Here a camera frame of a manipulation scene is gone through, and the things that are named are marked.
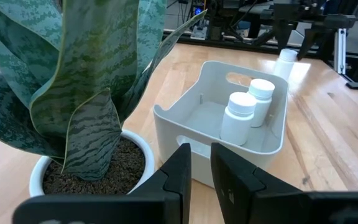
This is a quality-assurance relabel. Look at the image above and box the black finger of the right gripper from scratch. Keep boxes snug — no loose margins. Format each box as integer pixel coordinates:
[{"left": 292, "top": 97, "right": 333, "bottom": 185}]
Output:
[
  {"left": 273, "top": 20, "right": 295, "bottom": 52},
  {"left": 296, "top": 27, "right": 321, "bottom": 60}
]

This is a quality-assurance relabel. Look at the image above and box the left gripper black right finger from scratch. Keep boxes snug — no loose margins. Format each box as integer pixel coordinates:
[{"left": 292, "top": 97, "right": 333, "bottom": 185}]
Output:
[{"left": 210, "top": 142, "right": 358, "bottom": 224}]

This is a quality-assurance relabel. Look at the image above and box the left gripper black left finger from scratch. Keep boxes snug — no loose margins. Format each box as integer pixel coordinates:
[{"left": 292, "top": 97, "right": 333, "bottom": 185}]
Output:
[{"left": 12, "top": 142, "right": 192, "bottom": 224}]

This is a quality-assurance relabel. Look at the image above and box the white pill bottle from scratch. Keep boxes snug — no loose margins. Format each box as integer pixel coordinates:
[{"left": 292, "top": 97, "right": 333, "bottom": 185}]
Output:
[
  {"left": 273, "top": 49, "right": 298, "bottom": 82},
  {"left": 219, "top": 91, "right": 257, "bottom": 146},
  {"left": 247, "top": 78, "right": 275, "bottom": 128}
]

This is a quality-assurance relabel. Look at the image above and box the white plastic basket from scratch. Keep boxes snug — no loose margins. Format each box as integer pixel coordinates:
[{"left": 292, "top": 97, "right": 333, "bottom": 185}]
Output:
[{"left": 153, "top": 60, "right": 290, "bottom": 189}]

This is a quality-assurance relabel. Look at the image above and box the computer tower with blue light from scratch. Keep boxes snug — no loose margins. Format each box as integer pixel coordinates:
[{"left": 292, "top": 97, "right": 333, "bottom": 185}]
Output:
[{"left": 191, "top": 2, "right": 206, "bottom": 29}]

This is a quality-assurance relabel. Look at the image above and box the white plant pot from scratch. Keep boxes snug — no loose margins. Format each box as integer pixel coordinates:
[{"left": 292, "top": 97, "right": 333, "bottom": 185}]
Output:
[{"left": 29, "top": 129, "right": 155, "bottom": 197}]

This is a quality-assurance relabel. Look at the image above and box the green snake plant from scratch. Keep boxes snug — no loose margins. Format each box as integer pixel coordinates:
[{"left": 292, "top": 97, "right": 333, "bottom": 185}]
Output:
[{"left": 0, "top": 0, "right": 208, "bottom": 182}]

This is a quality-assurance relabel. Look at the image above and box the aluminium extrusion post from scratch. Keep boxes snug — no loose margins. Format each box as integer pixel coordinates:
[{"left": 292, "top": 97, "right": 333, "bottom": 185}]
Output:
[{"left": 334, "top": 28, "right": 347, "bottom": 75}]

